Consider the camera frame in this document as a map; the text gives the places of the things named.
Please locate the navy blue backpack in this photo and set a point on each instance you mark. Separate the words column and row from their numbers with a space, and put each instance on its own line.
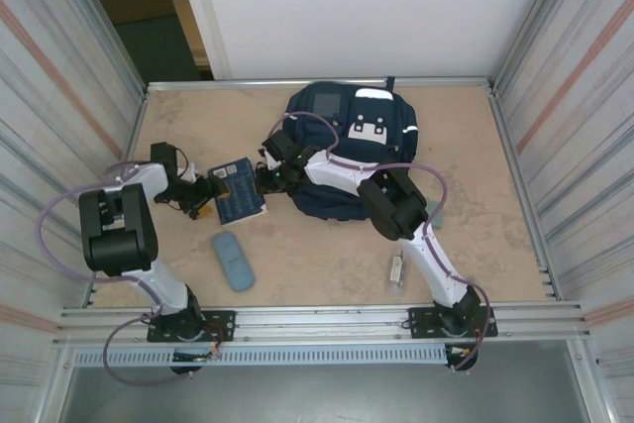
column 396, row 116

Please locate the left aluminium table side rail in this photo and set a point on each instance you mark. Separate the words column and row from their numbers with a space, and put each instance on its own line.
column 126, row 165

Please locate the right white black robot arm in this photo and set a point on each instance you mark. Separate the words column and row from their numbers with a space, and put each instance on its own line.
column 436, row 259

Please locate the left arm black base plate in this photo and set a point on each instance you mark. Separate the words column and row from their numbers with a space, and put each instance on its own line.
column 223, row 319

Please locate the aluminium table side rail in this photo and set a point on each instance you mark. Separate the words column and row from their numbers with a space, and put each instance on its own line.
column 517, row 170
column 126, row 165

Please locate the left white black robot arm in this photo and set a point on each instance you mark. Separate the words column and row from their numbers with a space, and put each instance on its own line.
column 158, row 279

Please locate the blue-grey oval glasses case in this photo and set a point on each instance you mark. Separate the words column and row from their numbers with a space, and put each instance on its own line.
column 234, row 262

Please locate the green wallet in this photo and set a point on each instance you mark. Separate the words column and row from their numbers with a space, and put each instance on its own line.
column 437, row 212

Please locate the grey metal sheet panel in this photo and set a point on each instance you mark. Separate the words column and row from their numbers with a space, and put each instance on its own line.
column 322, row 393

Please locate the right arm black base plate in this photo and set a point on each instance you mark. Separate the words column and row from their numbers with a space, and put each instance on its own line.
column 421, row 324

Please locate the blue printed notebook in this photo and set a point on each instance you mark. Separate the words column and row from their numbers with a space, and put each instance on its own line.
column 240, row 192

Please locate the wide aluminium mounting rail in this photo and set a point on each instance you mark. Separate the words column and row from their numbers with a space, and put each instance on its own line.
column 322, row 324

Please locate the thin aluminium table edge rail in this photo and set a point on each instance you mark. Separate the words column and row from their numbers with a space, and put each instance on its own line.
column 198, row 85

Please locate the white door frame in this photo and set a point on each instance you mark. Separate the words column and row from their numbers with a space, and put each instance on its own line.
column 202, row 7

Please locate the right aluminium table side rail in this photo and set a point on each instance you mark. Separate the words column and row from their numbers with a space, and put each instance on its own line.
column 517, row 170

